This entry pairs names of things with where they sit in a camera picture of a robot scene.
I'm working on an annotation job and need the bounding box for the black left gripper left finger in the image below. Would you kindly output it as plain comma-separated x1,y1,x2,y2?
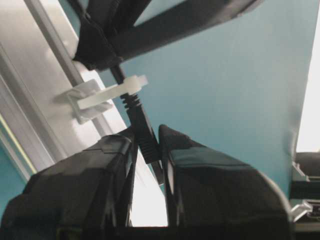
0,128,138,240

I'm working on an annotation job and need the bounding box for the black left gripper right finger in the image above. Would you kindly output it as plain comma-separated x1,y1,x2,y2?
158,124,295,240

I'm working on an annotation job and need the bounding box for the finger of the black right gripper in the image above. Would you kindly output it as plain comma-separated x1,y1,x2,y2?
72,0,262,71

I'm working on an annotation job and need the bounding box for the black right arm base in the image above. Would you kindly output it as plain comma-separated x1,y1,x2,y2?
289,152,320,222

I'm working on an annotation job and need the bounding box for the silver aluminium rail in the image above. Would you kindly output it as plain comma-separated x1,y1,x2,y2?
0,0,168,227

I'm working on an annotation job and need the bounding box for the black USB cable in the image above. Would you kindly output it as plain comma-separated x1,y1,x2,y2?
109,65,166,186

